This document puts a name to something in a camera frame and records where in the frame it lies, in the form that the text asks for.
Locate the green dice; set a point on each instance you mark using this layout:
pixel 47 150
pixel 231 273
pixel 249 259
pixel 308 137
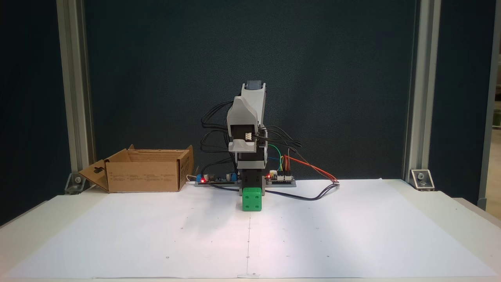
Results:
pixel 251 199

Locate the clear tape strip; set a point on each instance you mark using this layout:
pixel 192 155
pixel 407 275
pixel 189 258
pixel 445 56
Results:
pixel 249 275

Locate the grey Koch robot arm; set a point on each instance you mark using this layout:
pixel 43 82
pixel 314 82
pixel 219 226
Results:
pixel 256 102

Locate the brown cardboard box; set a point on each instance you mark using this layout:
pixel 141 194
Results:
pixel 145 178

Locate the metal corner bracket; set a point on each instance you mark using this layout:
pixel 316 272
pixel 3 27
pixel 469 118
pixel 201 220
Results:
pixel 422 178
pixel 76 182

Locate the blue circuit board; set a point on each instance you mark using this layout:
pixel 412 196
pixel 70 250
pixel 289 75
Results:
pixel 219 181

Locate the white paper sheet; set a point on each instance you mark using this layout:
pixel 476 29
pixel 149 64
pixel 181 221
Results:
pixel 156 235

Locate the aluminium frame post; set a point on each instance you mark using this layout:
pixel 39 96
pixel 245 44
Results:
pixel 489 117
pixel 424 78
pixel 74 78

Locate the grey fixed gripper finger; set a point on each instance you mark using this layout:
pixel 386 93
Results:
pixel 240 111

